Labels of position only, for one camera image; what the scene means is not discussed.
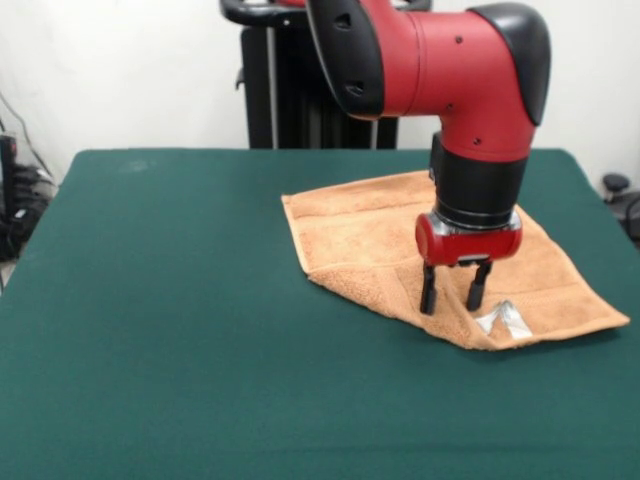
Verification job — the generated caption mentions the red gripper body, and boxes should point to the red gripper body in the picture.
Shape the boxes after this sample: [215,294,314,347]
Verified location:
[414,209,524,269]

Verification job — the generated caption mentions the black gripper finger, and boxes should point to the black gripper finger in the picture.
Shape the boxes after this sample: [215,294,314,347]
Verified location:
[465,258,494,311]
[419,262,438,316]

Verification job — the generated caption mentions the orange terry towel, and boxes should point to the orange terry towel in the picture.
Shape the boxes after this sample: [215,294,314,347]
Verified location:
[280,169,631,352]

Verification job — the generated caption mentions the dark green table cloth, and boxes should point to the dark green table cloth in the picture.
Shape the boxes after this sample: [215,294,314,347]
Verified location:
[0,147,640,480]

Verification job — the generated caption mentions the black box with red light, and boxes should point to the black box with red light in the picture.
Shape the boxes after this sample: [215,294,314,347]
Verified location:
[0,133,19,226]

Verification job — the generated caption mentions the black robot pedestal with handle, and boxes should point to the black robot pedestal with handle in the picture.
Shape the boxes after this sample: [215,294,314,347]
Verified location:
[218,0,431,150]

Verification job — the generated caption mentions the black cable bundle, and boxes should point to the black cable bundle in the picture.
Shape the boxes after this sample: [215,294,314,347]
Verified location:
[0,202,41,262]

